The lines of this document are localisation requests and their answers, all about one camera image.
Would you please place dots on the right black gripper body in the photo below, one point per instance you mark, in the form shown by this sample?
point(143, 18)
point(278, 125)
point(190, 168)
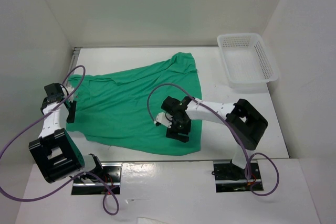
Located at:
point(184, 126)

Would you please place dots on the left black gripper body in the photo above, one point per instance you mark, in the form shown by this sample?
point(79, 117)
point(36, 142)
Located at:
point(72, 104)

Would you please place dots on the green tank top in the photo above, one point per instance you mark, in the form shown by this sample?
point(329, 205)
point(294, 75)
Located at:
point(116, 109)

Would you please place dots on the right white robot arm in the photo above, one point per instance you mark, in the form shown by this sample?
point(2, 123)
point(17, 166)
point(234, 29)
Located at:
point(246, 124)

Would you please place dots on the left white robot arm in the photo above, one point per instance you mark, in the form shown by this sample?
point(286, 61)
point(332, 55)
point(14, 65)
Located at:
point(54, 152)

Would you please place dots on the white plastic mesh basket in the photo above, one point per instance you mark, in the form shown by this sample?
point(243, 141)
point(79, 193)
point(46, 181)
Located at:
point(247, 61)

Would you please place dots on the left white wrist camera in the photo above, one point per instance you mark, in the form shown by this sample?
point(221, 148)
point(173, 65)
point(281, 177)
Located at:
point(70, 91)

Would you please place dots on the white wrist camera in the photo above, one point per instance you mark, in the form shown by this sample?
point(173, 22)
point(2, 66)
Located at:
point(163, 118)
point(70, 91)

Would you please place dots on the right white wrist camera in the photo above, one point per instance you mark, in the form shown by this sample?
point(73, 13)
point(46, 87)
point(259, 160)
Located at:
point(163, 118)

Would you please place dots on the aluminium table edge rail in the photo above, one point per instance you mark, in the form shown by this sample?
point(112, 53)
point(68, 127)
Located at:
point(74, 57)

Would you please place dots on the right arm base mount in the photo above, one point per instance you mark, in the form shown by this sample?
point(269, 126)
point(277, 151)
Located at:
point(230, 178)

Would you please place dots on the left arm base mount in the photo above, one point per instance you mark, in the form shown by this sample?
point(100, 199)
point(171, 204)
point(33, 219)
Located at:
point(111, 175)

